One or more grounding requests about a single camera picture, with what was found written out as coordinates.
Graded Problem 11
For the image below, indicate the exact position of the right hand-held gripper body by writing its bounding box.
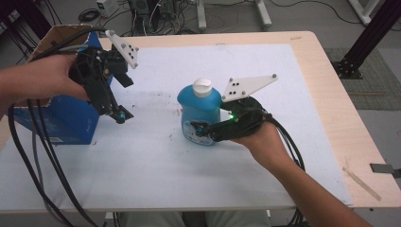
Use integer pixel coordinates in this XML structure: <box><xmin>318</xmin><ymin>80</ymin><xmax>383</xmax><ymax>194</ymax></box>
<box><xmin>209</xmin><ymin>73</ymin><xmax>279</xmax><ymax>143</ymax></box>

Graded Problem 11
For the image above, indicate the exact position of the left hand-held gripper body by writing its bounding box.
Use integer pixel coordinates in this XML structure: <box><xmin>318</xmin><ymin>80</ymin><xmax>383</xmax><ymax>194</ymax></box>
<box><xmin>68</xmin><ymin>29</ymin><xmax>140</xmax><ymax>116</ymax></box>

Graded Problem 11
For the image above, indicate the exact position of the blue detergent bottle white cap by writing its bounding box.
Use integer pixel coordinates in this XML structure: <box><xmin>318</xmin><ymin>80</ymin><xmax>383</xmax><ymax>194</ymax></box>
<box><xmin>176</xmin><ymin>78</ymin><xmax>223</xmax><ymax>147</ymax></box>

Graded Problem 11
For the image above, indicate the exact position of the blue cardboard box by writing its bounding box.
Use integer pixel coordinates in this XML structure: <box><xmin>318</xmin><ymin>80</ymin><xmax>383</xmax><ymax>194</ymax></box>
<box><xmin>9</xmin><ymin>24</ymin><xmax>115</xmax><ymax>147</ymax></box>

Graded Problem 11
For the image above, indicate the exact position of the person's right hand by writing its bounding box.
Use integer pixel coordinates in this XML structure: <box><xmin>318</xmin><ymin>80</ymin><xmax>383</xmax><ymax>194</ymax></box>
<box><xmin>231</xmin><ymin>122</ymin><xmax>296</xmax><ymax>173</ymax></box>

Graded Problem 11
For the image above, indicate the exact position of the person's left hand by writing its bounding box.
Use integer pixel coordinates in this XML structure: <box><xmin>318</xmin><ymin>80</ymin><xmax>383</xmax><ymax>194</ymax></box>
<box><xmin>30</xmin><ymin>52</ymin><xmax>92</xmax><ymax>102</ymax></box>

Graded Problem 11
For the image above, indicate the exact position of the white foam sheet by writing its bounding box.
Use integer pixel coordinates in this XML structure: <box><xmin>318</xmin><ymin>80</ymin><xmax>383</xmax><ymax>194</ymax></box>
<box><xmin>0</xmin><ymin>43</ymin><xmax>354</xmax><ymax>212</ymax></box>

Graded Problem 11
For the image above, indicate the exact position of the small white device box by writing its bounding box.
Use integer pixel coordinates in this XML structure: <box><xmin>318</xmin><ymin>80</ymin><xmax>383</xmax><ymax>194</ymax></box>
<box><xmin>96</xmin><ymin>0</ymin><xmax>120</xmax><ymax>19</ymax></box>

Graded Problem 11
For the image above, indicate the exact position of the black computer tower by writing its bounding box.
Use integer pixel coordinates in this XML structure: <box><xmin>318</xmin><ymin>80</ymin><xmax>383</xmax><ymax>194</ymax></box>
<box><xmin>150</xmin><ymin>0</ymin><xmax>178</xmax><ymax>23</ymax></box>
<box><xmin>127</xmin><ymin>0</ymin><xmax>151</xmax><ymax>16</ymax></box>

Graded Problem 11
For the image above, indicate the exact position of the black metal rack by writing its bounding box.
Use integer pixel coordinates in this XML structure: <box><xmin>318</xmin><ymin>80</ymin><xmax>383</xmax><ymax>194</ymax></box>
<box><xmin>0</xmin><ymin>0</ymin><xmax>54</xmax><ymax>65</ymax></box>

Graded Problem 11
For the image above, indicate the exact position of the white stand leg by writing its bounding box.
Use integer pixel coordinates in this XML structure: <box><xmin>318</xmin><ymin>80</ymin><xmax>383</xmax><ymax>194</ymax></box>
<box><xmin>347</xmin><ymin>0</ymin><xmax>381</xmax><ymax>26</ymax></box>
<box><xmin>254</xmin><ymin>0</ymin><xmax>273</xmax><ymax>28</ymax></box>
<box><xmin>195</xmin><ymin>0</ymin><xmax>208</xmax><ymax>31</ymax></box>

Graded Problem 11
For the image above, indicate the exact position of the grey floor mat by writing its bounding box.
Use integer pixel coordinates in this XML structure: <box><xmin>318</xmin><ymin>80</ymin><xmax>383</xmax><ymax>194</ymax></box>
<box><xmin>323</xmin><ymin>46</ymin><xmax>401</xmax><ymax>112</ymax></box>

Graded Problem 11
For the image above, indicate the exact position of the grey tape patch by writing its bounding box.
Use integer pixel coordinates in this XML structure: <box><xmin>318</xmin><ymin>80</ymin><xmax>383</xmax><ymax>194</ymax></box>
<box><xmin>369</xmin><ymin>163</ymin><xmax>401</xmax><ymax>180</ymax></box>

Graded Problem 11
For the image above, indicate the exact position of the coiled black cable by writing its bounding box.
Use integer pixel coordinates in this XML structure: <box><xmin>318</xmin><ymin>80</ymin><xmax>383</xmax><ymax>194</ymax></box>
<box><xmin>78</xmin><ymin>8</ymin><xmax>102</xmax><ymax>24</ymax></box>

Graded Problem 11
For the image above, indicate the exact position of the grey cable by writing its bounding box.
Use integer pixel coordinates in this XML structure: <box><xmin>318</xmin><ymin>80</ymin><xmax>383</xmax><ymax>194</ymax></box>
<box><xmin>31</xmin><ymin>43</ymin><xmax>91</xmax><ymax>221</ymax></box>

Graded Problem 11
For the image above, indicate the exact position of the black metal frame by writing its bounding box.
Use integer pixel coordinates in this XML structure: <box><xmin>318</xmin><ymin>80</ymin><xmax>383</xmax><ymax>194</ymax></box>
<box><xmin>331</xmin><ymin>0</ymin><xmax>401</xmax><ymax>80</ymax></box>

